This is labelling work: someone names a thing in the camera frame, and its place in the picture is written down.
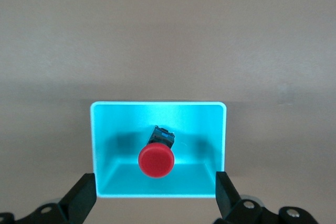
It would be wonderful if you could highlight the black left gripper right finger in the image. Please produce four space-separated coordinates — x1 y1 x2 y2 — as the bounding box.
214 171 320 224

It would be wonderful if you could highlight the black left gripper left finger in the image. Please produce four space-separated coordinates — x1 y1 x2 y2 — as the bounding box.
0 173 96 224

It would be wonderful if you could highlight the red mushroom push button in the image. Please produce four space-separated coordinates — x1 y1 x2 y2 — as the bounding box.
138 125 176 179

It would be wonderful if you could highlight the cyan plastic bin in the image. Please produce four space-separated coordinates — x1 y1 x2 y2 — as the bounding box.
90 100 228 199

